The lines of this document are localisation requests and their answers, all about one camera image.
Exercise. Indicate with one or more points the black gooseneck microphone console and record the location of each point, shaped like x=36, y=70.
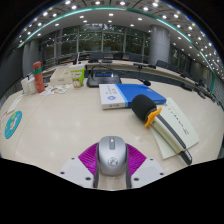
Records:
x=103, y=79

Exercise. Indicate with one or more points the white cardboard box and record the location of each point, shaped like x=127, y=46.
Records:
x=61, y=76

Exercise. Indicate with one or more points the silver grey computer mouse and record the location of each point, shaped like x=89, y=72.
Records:
x=112, y=160

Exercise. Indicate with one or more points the long curved conference desk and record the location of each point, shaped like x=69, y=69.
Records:
x=128, y=65

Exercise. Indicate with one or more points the round teal cartoon mouse pad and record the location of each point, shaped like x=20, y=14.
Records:
x=12, y=125

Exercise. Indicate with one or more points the green printed paper cup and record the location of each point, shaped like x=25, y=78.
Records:
x=78, y=76

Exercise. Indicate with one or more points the colourful sticker sheet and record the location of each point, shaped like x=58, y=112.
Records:
x=56, y=89

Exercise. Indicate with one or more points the white lidded mug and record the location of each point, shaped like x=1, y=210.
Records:
x=33, y=85

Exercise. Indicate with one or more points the group of ceiling lights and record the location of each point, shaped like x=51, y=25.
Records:
x=73, y=7

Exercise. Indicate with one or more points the pale green booklet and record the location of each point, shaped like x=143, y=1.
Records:
x=181, y=125

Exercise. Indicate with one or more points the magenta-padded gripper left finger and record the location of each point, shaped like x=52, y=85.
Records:
x=87, y=156

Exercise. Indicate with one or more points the group of dark office chairs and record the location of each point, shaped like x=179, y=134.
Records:
x=162, y=63

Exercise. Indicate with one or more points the red bottle with green band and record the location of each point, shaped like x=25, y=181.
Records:
x=38, y=78

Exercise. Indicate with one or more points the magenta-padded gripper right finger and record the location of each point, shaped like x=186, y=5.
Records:
x=136, y=158

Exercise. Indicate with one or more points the blue and white book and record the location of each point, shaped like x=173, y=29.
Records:
x=140, y=92

